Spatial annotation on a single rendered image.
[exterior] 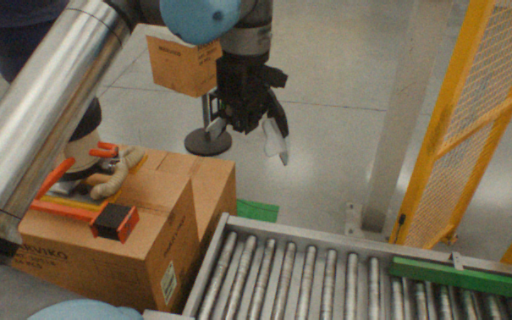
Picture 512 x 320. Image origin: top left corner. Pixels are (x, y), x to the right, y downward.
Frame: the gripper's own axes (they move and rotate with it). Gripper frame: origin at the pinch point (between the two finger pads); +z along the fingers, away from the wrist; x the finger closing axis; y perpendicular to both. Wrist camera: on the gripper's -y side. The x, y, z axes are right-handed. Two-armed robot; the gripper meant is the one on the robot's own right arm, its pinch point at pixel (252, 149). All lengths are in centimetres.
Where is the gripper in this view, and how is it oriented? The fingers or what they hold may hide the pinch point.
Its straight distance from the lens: 71.2
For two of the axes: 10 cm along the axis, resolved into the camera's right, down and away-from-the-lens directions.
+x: 8.4, 3.5, -4.2
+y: -5.5, 5.2, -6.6
